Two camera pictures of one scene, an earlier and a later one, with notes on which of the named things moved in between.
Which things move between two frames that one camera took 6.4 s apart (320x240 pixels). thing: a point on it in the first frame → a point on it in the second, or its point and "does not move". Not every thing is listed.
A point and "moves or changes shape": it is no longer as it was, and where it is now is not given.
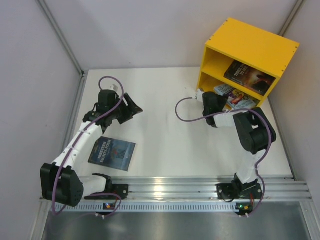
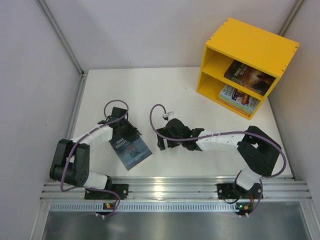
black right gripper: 219,104 → 164,139
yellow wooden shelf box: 258,49 does not move
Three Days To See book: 254,79 does not move
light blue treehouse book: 237,99 moves or changes shape
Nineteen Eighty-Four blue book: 112,153 → 132,150
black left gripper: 128,110 → 131,132
